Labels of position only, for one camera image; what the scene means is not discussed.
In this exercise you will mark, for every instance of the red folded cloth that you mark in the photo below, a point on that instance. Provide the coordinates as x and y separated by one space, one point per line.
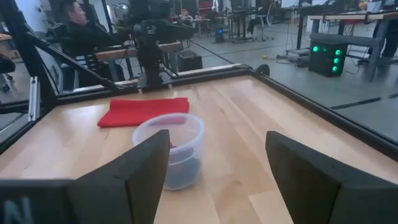
140 112

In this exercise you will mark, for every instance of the wooden workbench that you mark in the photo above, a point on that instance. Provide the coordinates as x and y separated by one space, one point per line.
124 53

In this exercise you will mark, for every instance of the black rounded frame bracket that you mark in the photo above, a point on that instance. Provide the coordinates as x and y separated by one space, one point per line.
263 70

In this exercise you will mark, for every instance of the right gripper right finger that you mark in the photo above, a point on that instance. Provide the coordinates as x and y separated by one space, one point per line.
311 193

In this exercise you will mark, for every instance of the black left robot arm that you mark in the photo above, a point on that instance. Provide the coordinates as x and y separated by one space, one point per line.
150 56

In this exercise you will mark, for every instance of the person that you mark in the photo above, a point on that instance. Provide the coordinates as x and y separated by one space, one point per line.
185 15
390 40
81 37

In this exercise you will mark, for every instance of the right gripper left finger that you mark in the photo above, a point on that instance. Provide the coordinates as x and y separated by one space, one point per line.
124 193

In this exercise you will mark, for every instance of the black computer tower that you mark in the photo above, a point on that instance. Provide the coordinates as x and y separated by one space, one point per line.
323 62

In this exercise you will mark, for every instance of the wooden desk black legs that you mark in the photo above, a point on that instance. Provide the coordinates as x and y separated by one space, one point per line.
357 15

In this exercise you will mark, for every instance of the silver aluminium bracket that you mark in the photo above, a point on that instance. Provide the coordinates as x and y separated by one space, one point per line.
34 99

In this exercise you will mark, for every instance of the black box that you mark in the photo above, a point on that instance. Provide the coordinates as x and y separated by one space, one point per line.
189 62

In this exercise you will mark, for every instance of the clear plastic tub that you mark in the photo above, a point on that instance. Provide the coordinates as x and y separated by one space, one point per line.
186 140

